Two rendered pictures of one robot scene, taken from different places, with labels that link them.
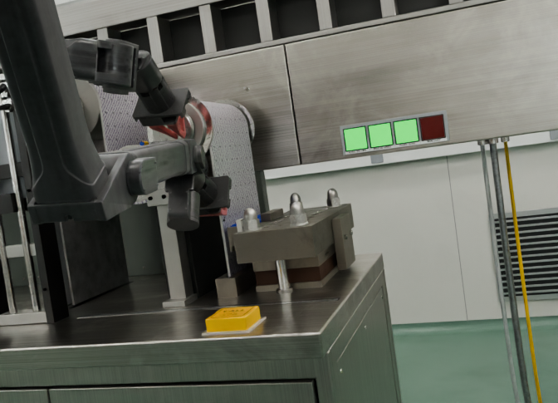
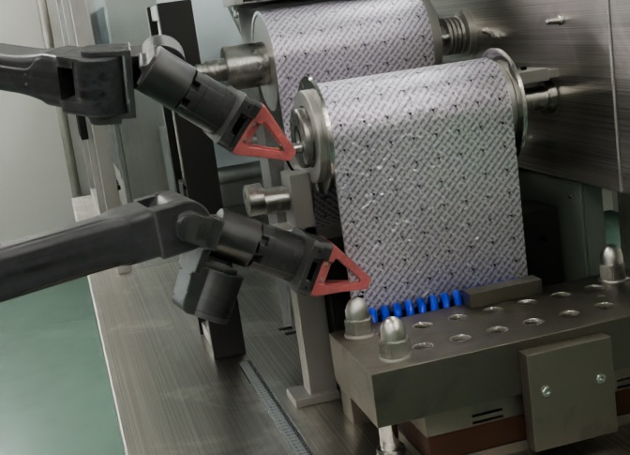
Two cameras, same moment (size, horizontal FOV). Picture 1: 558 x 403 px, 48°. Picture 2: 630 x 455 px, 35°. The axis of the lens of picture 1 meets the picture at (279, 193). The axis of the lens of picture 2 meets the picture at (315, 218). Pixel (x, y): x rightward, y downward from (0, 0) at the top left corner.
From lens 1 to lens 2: 1.11 m
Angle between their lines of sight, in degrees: 59
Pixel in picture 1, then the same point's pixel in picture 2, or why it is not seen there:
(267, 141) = (584, 130)
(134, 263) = not seen: hidden behind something
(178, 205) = (179, 292)
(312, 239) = (373, 398)
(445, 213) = not seen: outside the picture
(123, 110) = (336, 65)
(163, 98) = (199, 116)
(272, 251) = (352, 386)
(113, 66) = (78, 91)
